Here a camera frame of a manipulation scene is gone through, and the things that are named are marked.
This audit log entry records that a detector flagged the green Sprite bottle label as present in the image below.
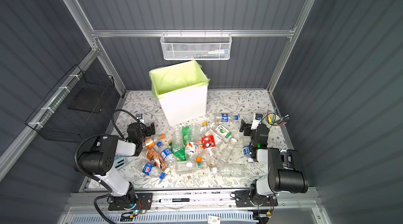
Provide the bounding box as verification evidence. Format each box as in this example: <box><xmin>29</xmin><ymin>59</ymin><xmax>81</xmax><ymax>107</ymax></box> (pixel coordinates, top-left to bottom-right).
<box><xmin>182</xmin><ymin>125</ymin><xmax>190</xmax><ymax>145</ymax></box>

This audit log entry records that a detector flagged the small clear white-cap bottle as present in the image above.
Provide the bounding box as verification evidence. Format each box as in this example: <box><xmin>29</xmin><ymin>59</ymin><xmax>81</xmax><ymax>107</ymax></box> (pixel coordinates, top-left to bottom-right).
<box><xmin>220</xmin><ymin>138</ymin><xmax>238</xmax><ymax>162</ymax></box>

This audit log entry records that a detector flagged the red label bottle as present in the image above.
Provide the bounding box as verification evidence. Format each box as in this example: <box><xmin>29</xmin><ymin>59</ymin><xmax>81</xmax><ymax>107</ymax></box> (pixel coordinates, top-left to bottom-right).
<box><xmin>202</xmin><ymin>136</ymin><xmax>217</xmax><ymax>167</ymax></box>

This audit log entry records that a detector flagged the clear ribbed bottle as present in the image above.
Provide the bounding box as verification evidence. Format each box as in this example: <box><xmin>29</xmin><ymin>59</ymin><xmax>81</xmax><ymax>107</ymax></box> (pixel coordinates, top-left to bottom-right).
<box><xmin>211</xmin><ymin>164</ymin><xmax>245</xmax><ymax>177</ymax></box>

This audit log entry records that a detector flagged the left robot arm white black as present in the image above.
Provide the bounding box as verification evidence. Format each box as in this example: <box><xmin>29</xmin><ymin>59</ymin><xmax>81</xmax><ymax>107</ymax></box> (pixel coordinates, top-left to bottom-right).
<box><xmin>73</xmin><ymin>109</ymin><xmax>156</xmax><ymax>207</ymax></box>

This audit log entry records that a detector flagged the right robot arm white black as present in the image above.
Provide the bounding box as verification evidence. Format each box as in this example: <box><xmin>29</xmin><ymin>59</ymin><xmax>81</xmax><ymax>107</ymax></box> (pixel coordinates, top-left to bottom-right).
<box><xmin>239</xmin><ymin>121</ymin><xmax>309</xmax><ymax>206</ymax></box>

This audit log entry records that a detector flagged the blue cap bottle under arm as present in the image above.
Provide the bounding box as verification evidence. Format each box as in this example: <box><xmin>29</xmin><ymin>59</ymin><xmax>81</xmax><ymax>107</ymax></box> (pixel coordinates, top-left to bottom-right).
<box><xmin>243</xmin><ymin>145</ymin><xmax>254</xmax><ymax>164</ymax></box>

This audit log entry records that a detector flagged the Pepsi bottle near bin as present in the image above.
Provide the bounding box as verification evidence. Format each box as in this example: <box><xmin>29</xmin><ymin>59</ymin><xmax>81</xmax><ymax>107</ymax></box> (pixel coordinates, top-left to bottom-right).
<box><xmin>214</xmin><ymin>113</ymin><xmax>239</xmax><ymax>123</ymax></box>

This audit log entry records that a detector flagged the green bin liner bag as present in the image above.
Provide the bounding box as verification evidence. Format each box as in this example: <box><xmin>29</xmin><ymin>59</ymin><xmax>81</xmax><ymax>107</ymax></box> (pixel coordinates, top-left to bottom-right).
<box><xmin>149</xmin><ymin>61</ymin><xmax>210</xmax><ymax>100</ymax></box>

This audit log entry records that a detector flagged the white waste bin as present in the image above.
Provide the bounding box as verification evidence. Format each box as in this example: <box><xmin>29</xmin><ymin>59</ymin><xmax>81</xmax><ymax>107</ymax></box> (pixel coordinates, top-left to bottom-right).
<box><xmin>150</xmin><ymin>61</ymin><xmax>209</xmax><ymax>127</ymax></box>

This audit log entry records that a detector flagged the white pen cup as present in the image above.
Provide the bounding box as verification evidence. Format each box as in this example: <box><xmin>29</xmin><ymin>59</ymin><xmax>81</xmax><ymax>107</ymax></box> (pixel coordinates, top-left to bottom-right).
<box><xmin>262</xmin><ymin>111</ymin><xmax>290</xmax><ymax>126</ymax></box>

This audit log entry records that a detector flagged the brown tea bottle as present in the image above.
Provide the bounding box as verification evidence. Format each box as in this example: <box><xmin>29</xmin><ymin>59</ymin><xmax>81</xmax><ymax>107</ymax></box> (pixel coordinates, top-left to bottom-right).
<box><xmin>146</xmin><ymin>148</ymin><xmax>171</xmax><ymax>173</ymax></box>

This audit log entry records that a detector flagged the blue label water bottle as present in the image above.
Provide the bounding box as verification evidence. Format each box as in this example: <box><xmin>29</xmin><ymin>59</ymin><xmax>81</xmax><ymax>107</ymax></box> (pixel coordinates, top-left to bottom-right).
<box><xmin>157</xmin><ymin>142</ymin><xmax>176</xmax><ymax>166</ymax></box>

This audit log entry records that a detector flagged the clear crumpled tall bottle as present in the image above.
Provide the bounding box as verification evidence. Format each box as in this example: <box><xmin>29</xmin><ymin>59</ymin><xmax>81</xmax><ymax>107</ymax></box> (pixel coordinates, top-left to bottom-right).
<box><xmin>172</xmin><ymin>128</ymin><xmax>184</xmax><ymax>153</ymax></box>

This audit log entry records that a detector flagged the teal plastic holder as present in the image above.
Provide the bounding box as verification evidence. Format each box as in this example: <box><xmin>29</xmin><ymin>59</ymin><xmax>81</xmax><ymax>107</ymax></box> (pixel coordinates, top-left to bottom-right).
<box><xmin>114</xmin><ymin>155</ymin><xmax>126</xmax><ymax>170</ymax></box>

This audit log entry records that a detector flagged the Pepsi bottle front left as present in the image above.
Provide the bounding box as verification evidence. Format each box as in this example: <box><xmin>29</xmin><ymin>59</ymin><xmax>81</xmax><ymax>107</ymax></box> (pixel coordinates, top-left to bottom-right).
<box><xmin>139</xmin><ymin>161</ymin><xmax>166</xmax><ymax>180</ymax></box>

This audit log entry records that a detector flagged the crushed green bottle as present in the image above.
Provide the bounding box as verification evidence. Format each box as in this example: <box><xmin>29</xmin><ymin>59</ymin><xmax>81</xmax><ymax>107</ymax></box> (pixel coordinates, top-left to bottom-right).
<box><xmin>169</xmin><ymin>141</ymin><xmax>186</xmax><ymax>161</ymax></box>

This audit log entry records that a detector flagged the pink label square bottle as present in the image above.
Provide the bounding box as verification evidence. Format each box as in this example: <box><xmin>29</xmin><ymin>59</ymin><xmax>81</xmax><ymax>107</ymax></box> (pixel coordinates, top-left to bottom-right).
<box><xmin>200</xmin><ymin>122</ymin><xmax>224</xmax><ymax>147</ymax></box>

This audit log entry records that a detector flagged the tube in white basket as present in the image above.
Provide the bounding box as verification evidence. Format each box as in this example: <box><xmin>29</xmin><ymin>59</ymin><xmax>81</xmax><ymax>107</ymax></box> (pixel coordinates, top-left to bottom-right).
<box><xmin>208</xmin><ymin>49</ymin><xmax>230</xmax><ymax>57</ymax></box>

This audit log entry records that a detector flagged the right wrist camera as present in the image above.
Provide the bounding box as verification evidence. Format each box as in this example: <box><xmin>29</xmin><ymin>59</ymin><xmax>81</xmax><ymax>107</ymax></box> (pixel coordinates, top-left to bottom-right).
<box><xmin>251</xmin><ymin>113</ymin><xmax>263</xmax><ymax>130</ymax></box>

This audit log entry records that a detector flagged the black marker on rail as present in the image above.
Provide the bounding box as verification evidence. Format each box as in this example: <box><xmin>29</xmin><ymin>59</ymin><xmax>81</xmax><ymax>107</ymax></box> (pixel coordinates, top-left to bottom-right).
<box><xmin>159</xmin><ymin>198</ymin><xmax>190</xmax><ymax>203</ymax></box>

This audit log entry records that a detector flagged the black wire basket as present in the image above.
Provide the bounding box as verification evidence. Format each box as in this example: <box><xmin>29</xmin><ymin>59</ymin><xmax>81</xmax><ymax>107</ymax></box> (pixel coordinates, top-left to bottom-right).
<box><xmin>25</xmin><ymin>65</ymin><xmax>115</xmax><ymax>143</ymax></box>

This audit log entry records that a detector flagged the white wire mesh basket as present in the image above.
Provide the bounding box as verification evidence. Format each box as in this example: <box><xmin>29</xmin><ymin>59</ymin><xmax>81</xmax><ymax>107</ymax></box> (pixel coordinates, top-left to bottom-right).
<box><xmin>160</xmin><ymin>33</ymin><xmax>233</xmax><ymax>61</ymax></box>

